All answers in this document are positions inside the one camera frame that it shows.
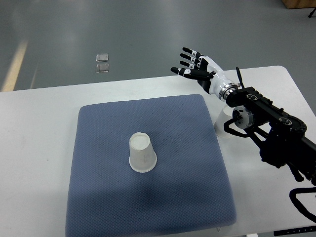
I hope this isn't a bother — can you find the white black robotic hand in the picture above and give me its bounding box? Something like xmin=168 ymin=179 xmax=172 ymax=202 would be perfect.
xmin=170 ymin=47 xmax=237 ymax=100

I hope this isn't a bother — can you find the white paper cup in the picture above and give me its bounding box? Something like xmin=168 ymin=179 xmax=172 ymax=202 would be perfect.
xmin=214 ymin=106 xmax=233 ymax=138
xmin=129 ymin=132 xmax=157 ymax=173

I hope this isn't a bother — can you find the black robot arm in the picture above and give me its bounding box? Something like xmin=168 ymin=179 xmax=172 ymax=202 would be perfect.
xmin=171 ymin=47 xmax=316 ymax=185

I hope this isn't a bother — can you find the upper metal floor plate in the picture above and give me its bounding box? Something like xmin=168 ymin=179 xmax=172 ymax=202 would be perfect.
xmin=96 ymin=53 xmax=109 ymax=62

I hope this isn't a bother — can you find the white paper cup on cushion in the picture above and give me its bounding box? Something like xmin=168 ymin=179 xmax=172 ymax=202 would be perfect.
xmin=129 ymin=132 xmax=157 ymax=173

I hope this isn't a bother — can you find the wooden furniture corner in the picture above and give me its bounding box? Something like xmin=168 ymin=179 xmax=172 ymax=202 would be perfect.
xmin=282 ymin=0 xmax=316 ymax=9

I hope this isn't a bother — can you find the blue grey square cushion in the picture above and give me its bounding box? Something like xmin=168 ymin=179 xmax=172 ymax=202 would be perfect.
xmin=65 ymin=94 xmax=237 ymax=237

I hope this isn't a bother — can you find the black tripod leg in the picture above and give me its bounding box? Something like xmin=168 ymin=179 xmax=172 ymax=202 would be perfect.
xmin=308 ymin=8 xmax=316 ymax=18

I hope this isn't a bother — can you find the black table control panel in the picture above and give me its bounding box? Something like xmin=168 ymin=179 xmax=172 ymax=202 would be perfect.
xmin=274 ymin=226 xmax=316 ymax=237

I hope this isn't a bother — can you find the black cable loop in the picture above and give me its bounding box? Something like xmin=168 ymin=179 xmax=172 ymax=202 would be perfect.
xmin=289 ymin=187 xmax=316 ymax=222

